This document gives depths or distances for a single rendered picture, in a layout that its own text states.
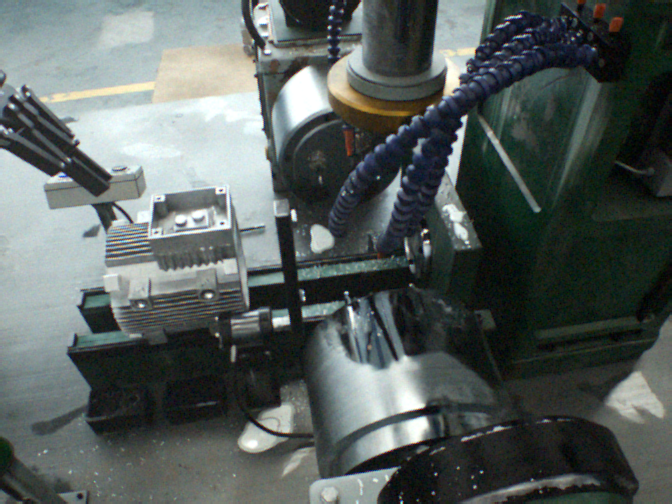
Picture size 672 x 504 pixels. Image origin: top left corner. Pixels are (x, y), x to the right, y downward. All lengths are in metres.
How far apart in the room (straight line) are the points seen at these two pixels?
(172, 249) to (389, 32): 0.43
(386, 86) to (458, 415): 0.39
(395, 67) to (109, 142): 1.15
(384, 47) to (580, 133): 0.25
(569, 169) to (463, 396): 0.30
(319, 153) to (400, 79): 0.38
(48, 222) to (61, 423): 0.57
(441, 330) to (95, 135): 1.32
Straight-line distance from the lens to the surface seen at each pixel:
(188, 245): 0.83
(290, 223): 0.66
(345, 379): 0.64
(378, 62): 0.69
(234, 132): 1.62
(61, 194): 1.11
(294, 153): 1.04
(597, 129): 0.67
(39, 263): 1.40
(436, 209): 0.83
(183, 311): 0.87
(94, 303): 1.08
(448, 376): 0.62
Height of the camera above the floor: 1.69
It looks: 47 degrees down
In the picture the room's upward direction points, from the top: 2 degrees counter-clockwise
